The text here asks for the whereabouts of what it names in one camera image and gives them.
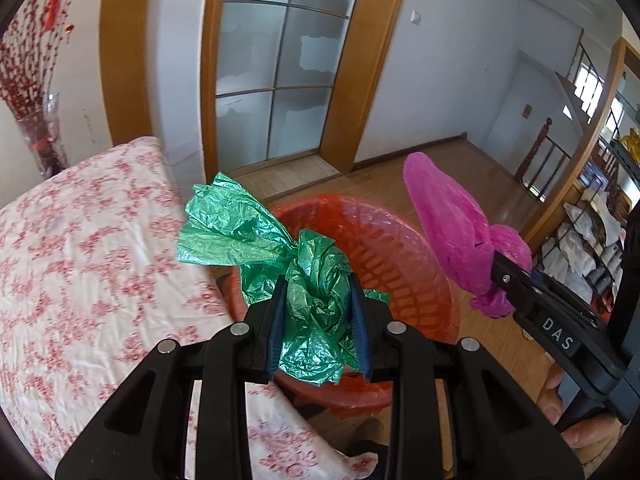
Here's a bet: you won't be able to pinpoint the wooden door frame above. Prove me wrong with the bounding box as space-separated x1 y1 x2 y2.
200 0 416 186

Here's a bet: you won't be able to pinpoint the glass vase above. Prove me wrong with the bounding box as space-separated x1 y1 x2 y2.
17 92 68 178

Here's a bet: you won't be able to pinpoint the person's right hand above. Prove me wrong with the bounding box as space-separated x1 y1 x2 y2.
537 360 626 466

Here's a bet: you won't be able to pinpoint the wooden door jamb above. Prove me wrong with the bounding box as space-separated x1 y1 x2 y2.
99 0 153 148

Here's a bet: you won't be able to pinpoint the frosted glass sliding door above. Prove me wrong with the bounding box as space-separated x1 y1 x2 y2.
215 0 366 163

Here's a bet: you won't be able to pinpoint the wooden stair railing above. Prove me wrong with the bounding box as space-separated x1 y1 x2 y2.
515 117 573 201

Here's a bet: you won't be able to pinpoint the grey door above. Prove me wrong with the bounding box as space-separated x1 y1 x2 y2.
500 52 571 176

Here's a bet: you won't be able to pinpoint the red floral tablecloth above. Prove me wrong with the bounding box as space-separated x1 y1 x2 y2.
0 136 381 480

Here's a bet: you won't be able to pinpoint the magenta plastic bag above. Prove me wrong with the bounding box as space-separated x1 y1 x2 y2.
402 151 533 320

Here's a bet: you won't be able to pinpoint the red decorative branches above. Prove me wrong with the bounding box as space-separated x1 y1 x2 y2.
0 0 83 116

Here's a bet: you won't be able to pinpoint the green plastic bag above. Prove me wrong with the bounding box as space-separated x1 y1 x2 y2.
176 171 391 388

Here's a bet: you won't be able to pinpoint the metal storage rack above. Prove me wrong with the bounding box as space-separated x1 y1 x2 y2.
542 160 631 311

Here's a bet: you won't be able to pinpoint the red plastic basket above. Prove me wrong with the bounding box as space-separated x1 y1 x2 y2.
215 194 461 421

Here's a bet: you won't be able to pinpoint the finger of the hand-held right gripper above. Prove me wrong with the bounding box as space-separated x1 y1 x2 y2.
489 251 608 361

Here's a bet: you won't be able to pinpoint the window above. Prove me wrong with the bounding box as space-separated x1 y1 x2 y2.
575 67 606 116

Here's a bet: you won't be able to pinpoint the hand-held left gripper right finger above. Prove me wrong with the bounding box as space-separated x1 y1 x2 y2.
350 275 585 480

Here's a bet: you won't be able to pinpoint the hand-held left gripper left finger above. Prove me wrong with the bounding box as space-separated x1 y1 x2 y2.
55 275 288 480

